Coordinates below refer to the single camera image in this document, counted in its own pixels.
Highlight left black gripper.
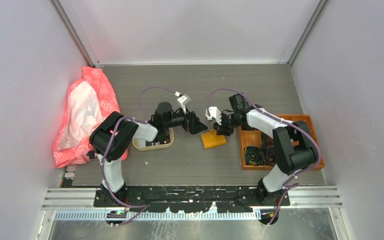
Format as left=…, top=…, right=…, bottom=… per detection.
left=164, top=103, right=208, bottom=135

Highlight orange leather card holder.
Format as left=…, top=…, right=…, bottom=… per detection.
left=200, top=129, right=227, bottom=150

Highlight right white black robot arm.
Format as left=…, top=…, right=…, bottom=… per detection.
left=205, top=92, right=322, bottom=206

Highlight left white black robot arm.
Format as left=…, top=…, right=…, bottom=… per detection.
left=89, top=102, right=208, bottom=207

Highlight cards in beige tray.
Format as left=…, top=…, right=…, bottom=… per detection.
left=137, top=139, right=171, bottom=148

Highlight beige oval card tray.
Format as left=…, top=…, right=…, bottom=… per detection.
left=132, top=128, right=175, bottom=151

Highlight orange wooden compartment tray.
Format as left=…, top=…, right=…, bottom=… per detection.
left=237, top=114, right=326, bottom=171

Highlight rolled dark belt left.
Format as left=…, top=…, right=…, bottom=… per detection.
left=244, top=145, right=264, bottom=166

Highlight rolled dark belt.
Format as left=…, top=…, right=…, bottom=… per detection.
left=261, top=138, right=276, bottom=166
left=244, top=145, right=264, bottom=166

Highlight rolled dark belt right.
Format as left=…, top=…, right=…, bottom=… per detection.
left=261, top=138, right=276, bottom=166

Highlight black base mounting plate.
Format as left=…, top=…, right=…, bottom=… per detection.
left=93, top=186, right=290, bottom=218

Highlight pink white crumpled cloth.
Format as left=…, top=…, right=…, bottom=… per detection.
left=52, top=66, right=120, bottom=168

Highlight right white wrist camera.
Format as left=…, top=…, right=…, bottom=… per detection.
left=205, top=106, right=222, bottom=125

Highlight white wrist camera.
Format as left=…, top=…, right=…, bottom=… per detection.
left=205, top=106, right=222, bottom=125
left=174, top=91, right=192, bottom=114

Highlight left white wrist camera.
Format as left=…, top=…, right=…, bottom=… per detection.
left=174, top=91, right=192, bottom=114

